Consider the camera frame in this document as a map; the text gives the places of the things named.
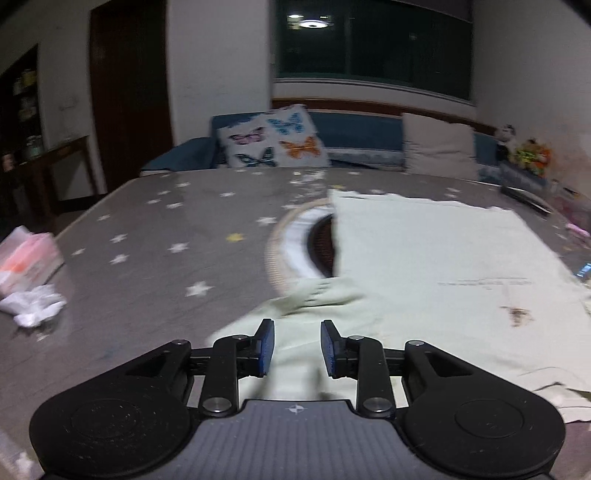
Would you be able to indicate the blue sofa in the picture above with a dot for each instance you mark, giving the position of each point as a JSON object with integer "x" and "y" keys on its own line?
{"x": 367, "y": 141}

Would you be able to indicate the black remote control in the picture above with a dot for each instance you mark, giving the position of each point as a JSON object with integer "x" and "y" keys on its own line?
{"x": 526, "y": 198}

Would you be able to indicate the panda plush toy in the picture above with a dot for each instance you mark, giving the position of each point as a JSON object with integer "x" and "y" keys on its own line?
{"x": 506, "y": 142}

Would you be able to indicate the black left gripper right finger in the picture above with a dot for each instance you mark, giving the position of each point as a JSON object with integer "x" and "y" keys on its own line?
{"x": 364, "y": 360}

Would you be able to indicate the dark wooden door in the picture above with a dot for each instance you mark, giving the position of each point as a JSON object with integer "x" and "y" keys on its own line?
{"x": 129, "y": 88}

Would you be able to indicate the dark wooden side table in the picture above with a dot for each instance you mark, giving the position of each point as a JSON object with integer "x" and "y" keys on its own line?
{"x": 64, "y": 179}

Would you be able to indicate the pale green garment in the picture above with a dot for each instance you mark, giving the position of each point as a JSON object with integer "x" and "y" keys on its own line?
{"x": 475, "y": 282}

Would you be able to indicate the grey star-pattern tablecloth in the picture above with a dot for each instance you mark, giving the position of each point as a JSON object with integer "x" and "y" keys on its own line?
{"x": 176, "y": 256}

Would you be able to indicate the pink tissue pack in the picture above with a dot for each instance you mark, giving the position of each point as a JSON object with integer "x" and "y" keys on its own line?
{"x": 28, "y": 260}

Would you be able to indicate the round induction cooktop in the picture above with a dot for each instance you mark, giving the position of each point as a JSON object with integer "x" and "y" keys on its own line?
{"x": 287, "y": 257}

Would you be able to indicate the pink small object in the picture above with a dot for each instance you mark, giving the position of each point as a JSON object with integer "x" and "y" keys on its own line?
{"x": 578, "y": 231}

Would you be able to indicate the orange yellow plush toy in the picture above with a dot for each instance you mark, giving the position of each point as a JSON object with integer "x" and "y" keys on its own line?
{"x": 533, "y": 157}

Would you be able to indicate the dark wall shelf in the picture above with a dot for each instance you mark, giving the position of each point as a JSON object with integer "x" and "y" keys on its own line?
{"x": 21, "y": 123}

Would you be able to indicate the butterfly print pillow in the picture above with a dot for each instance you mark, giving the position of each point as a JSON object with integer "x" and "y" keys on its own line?
{"x": 285, "y": 137}

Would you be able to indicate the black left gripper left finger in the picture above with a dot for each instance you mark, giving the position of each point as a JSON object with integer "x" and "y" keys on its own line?
{"x": 233, "y": 358}

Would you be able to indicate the crumpled white tissue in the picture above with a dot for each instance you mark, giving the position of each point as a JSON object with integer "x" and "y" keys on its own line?
{"x": 30, "y": 309}

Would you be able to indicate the beige plain pillow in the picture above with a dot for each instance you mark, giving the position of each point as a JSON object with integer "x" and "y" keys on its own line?
{"x": 439, "y": 148}

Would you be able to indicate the dark window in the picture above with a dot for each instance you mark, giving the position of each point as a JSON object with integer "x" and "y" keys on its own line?
{"x": 422, "y": 45}

